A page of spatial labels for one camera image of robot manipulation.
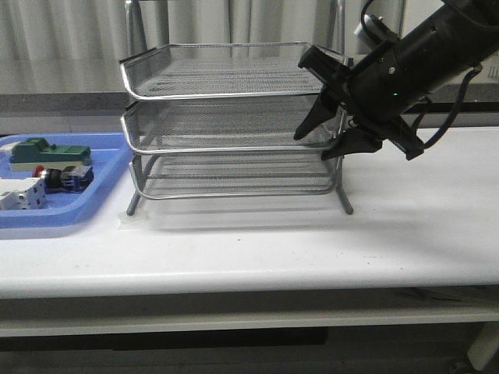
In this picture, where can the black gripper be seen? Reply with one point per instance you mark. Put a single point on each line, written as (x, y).
(370, 94)

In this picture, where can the red emergency stop button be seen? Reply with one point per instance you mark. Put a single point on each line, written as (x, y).
(75, 178)

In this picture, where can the blue plastic tray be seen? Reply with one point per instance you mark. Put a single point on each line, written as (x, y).
(110, 155)

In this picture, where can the white table leg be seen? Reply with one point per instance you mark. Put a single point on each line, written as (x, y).
(484, 347)

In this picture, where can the grey pleated curtain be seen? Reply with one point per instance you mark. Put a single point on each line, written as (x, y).
(62, 46)

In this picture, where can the green terminal block module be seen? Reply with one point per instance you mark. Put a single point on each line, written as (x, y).
(37, 151)

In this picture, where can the white circuit breaker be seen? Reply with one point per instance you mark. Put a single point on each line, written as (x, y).
(22, 194)

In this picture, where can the grey metal rack frame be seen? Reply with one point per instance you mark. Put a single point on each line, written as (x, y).
(136, 44)

